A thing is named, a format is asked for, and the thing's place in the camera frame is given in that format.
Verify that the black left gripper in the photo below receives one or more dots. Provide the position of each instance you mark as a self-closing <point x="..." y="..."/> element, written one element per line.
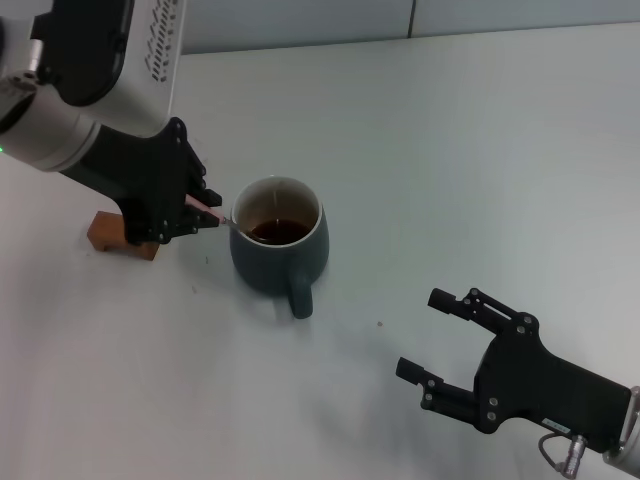
<point x="145" y="180"/>

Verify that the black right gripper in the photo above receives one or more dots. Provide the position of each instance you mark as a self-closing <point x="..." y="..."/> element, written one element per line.
<point x="540" y="390"/>

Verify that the grey ceramic cup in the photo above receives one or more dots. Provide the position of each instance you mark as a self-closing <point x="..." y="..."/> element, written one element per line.
<point x="265" y="265"/>

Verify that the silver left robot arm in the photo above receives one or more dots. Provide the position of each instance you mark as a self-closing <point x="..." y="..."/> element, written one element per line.
<point x="45" y="135"/>

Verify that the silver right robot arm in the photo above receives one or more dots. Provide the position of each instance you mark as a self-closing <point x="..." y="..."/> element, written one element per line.
<point x="632" y="440"/>

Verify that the dark arched wooden block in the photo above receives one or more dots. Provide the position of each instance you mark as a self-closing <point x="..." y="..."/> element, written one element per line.
<point x="105" y="232"/>

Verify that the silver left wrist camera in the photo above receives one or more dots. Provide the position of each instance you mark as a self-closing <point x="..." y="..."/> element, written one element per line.
<point x="150" y="100"/>

